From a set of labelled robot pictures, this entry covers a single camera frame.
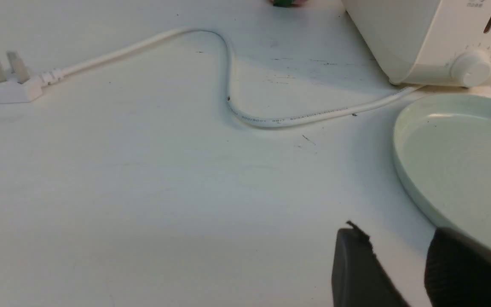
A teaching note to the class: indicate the white two-slot toaster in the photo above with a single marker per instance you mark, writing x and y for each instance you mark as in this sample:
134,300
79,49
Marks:
427,42

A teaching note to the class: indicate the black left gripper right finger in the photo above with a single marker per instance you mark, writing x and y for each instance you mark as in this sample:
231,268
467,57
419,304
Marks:
457,271

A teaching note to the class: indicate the light green round plate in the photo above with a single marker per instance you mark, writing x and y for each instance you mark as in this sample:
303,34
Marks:
442,155

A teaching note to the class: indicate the pink peach with green leaf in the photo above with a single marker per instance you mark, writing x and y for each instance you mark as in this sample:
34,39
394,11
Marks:
287,3

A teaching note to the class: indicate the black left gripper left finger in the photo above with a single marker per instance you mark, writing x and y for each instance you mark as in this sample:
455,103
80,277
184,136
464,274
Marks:
358,279

